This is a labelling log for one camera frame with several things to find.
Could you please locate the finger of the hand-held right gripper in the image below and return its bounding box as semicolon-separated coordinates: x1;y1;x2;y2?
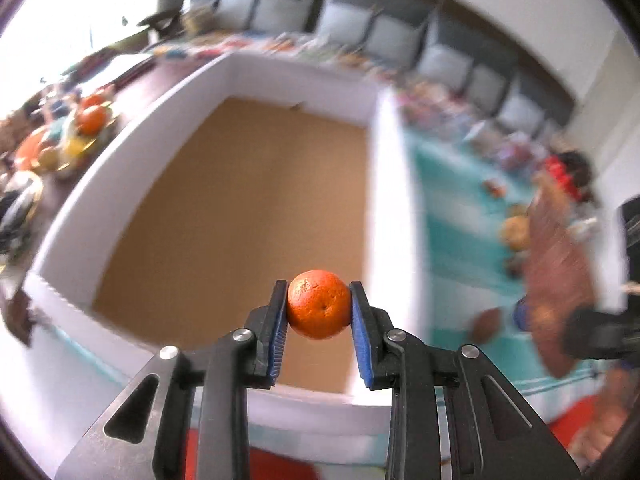
512;297;532;334

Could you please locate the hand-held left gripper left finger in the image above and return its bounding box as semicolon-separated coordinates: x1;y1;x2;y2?
55;280;290;480

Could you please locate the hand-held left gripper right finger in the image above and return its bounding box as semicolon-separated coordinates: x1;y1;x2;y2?
348;281;583;480

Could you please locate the small orange tangerine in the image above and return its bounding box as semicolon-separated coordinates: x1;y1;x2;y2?
286;270;352;340

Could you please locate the white box with cardboard bottom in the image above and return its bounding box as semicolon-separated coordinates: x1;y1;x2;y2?
22;51;436;453

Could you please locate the person's right forearm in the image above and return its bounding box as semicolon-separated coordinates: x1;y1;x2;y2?
570;360;633;468

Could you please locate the brown blurred object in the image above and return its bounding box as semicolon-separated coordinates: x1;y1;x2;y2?
527;172;598;378

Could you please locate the red cloth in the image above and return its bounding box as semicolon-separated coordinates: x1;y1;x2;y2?
185;395;606;480

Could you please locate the black bag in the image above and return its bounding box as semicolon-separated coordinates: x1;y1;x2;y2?
542;151;596;201

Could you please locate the grey two-tone pillow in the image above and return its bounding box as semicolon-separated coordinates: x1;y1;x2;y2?
317;0;432;63
419;10;512;111
215;0;322;36
501;72;573;141

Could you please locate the fruit plate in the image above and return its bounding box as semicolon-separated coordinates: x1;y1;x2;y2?
47;102;121;178

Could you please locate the yellow fruit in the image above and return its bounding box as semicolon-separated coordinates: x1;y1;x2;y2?
64;135;98;161

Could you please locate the large orange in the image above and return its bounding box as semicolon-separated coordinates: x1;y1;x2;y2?
77;105;109;136

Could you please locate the round plate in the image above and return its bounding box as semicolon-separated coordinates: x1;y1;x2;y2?
0;170;45;246

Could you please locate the red orange fruit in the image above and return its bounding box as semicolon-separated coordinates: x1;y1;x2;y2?
15;127;53;171

